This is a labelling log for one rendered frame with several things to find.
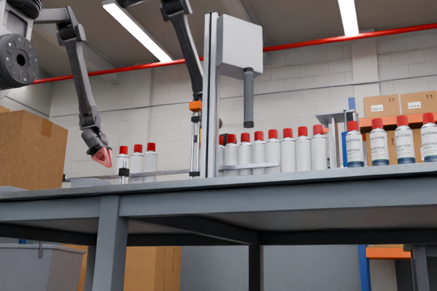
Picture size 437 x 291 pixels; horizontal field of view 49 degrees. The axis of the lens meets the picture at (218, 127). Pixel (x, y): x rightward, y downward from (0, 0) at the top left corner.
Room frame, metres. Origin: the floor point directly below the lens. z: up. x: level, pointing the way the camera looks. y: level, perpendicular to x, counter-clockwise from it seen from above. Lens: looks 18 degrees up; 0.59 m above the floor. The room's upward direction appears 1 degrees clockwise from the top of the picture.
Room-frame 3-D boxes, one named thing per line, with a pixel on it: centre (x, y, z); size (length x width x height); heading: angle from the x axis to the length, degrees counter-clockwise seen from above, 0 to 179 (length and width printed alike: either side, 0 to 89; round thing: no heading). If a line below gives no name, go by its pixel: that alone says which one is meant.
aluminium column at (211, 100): (1.52, 0.03, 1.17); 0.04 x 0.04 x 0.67; 66
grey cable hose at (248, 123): (1.51, -0.10, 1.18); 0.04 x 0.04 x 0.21
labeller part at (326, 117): (1.58, -0.42, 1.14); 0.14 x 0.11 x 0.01; 66
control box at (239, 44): (1.55, -0.06, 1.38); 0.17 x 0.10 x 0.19; 121
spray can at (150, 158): (1.78, 0.26, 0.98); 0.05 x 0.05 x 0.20
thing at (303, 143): (1.54, -0.29, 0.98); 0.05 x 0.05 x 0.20
